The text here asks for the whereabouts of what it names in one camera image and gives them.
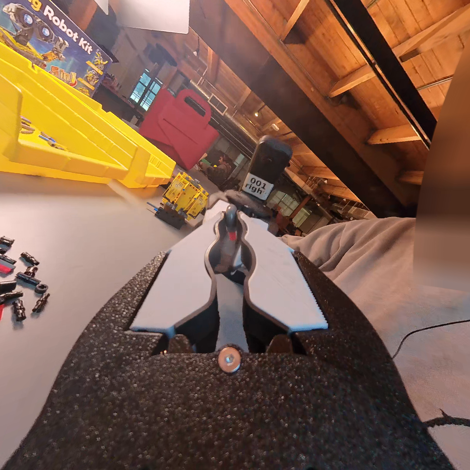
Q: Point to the yellow building brick model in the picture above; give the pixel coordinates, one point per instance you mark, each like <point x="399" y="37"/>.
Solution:
<point x="185" y="198"/>

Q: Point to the pile of black red pins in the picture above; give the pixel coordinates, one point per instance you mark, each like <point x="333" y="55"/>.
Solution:
<point x="22" y="282"/>

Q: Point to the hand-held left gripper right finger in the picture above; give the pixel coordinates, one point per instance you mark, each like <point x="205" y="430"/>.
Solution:
<point x="282" y="290"/>

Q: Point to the scattered blue grey brick pins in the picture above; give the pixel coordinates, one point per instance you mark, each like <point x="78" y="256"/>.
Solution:
<point x="40" y="136"/>

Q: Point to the person's right forearm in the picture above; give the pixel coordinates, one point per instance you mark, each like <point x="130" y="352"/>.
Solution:
<point x="348" y="246"/>

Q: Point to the red bag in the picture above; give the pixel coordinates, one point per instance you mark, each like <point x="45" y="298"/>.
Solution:
<point x="180" y="125"/>

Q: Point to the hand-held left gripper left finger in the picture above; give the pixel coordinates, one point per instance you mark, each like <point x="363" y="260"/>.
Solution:
<point x="172" y="290"/>

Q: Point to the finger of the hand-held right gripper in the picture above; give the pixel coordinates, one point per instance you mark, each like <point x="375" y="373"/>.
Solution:
<point x="262" y="224"/>
<point x="217" y="208"/>

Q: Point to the grey bent rod red caps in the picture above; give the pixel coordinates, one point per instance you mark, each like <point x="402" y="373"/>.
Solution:
<point x="230" y="216"/>

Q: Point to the printed toy packaging box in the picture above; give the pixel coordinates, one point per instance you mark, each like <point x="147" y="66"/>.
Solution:
<point x="55" y="36"/>

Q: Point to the yellow storage bin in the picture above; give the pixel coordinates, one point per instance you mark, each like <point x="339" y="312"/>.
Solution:
<point x="154" y="169"/>
<point x="73" y="161"/>

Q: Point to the grey desk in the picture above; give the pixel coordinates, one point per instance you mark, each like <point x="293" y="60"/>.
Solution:
<point x="91" y="238"/>

